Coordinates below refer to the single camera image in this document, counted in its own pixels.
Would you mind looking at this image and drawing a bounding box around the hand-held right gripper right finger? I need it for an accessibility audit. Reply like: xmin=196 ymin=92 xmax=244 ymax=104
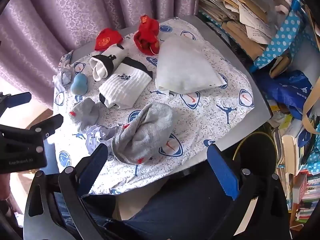
xmin=207 ymin=145 xmax=292 ymax=240

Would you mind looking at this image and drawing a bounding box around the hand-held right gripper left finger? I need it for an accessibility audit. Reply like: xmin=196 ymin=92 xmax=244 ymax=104
xmin=24 ymin=142 xmax=109 ymax=240

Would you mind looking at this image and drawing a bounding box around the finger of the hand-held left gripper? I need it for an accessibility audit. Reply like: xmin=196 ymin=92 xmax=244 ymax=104
xmin=29 ymin=114 xmax=64 ymax=145
xmin=0 ymin=92 xmax=32 ymax=117

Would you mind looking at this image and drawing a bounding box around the small grey sock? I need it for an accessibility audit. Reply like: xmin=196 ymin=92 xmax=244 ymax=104
xmin=70 ymin=97 xmax=100 ymax=133

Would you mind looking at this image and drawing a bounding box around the paper ball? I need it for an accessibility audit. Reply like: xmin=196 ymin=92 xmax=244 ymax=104
xmin=85 ymin=124 xmax=118 ymax=155
xmin=56 ymin=66 xmax=73 ymax=88

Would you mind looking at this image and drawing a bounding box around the black gold-rimmed trash bin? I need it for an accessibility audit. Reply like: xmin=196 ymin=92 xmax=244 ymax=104
xmin=232 ymin=131 xmax=278 ymax=180

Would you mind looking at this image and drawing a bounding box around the blue egg-shaped sponge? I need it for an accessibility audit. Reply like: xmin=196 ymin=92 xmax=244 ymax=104
xmin=70 ymin=74 xmax=88 ymax=95

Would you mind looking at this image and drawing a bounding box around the white sock black emblem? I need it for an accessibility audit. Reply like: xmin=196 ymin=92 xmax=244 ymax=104
xmin=99 ymin=57 xmax=153 ymax=110

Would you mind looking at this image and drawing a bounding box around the white blue-printed cloth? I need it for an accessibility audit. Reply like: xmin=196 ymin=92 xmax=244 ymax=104
xmin=52 ymin=17 xmax=255 ymax=195

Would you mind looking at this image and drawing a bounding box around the large grey sock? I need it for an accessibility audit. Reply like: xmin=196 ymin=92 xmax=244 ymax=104
xmin=111 ymin=102 xmax=174 ymax=165

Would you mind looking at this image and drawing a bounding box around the stack of large books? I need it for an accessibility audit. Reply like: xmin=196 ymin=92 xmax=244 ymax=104
xmin=272 ymin=120 xmax=315 ymax=175

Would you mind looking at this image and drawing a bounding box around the rolled white black-cuffed sock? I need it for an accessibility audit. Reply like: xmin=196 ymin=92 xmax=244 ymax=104
xmin=89 ymin=44 xmax=125 ymax=82

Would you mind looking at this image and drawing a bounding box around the row of shelf books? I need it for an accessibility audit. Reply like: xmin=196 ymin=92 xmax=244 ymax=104
xmin=277 ymin=167 xmax=320 ymax=230

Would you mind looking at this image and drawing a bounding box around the purple curtain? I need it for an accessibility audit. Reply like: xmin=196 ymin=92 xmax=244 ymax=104
xmin=0 ymin=0 xmax=200 ymax=110

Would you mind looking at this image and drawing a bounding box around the red sock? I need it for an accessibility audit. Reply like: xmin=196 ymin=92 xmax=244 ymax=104
xmin=133 ymin=15 xmax=160 ymax=55
xmin=94 ymin=27 xmax=123 ymax=52

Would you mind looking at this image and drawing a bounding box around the blue tote bag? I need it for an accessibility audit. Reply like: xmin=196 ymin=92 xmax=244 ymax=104
xmin=255 ymin=70 xmax=314 ymax=120

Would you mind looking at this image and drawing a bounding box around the white cloth bag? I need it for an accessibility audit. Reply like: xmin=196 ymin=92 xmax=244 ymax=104
xmin=155 ymin=35 xmax=225 ymax=95

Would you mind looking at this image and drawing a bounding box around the pile of papers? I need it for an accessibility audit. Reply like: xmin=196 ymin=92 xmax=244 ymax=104
xmin=199 ymin=0 xmax=278 ymax=60

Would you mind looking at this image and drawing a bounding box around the tan bag strap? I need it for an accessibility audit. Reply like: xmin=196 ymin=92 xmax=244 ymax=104
xmin=301 ymin=80 xmax=320 ymax=134

